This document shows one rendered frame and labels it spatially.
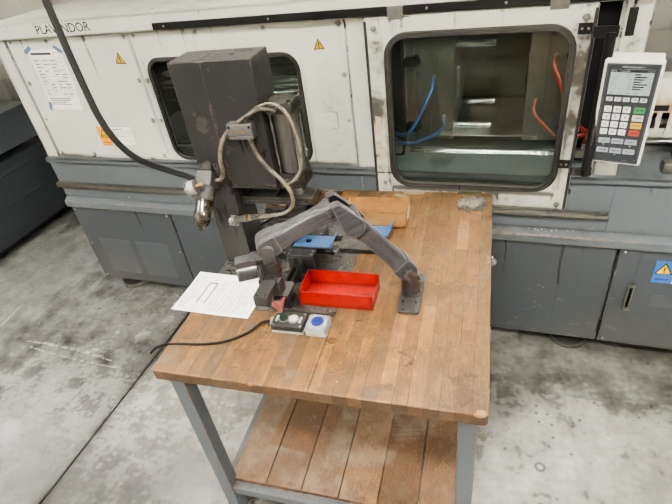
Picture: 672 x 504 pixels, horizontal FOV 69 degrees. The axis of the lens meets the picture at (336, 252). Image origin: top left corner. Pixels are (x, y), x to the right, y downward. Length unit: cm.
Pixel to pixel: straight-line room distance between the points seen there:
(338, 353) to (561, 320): 145
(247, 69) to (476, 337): 102
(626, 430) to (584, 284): 64
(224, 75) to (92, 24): 123
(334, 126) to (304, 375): 122
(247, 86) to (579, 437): 194
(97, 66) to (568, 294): 251
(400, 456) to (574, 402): 91
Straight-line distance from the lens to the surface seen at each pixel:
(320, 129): 230
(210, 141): 168
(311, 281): 174
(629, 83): 195
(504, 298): 258
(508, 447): 239
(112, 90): 283
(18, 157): 470
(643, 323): 270
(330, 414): 221
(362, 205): 208
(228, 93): 158
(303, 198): 168
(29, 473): 289
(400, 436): 212
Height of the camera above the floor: 199
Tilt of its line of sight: 35 degrees down
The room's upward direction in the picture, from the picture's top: 8 degrees counter-clockwise
